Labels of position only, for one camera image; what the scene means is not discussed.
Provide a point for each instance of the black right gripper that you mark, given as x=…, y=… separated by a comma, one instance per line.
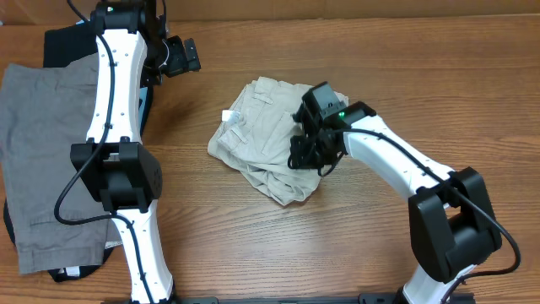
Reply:
x=302, y=161

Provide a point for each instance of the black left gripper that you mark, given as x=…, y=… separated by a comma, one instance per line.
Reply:
x=180, y=62

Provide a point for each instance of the beige khaki shorts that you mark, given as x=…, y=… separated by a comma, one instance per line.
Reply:
x=254, y=138

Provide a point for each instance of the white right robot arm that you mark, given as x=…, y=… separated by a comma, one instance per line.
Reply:
x=449, y=212

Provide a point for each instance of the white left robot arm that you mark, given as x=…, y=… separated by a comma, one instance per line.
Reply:
x=118, y=171

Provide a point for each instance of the black and blue shirt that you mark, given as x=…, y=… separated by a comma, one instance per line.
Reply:
x=62, y=47

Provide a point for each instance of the grey shorts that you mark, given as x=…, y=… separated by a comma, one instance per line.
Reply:
x=43, y=112

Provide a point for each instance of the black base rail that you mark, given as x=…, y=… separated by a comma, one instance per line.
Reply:
x=295, y=299

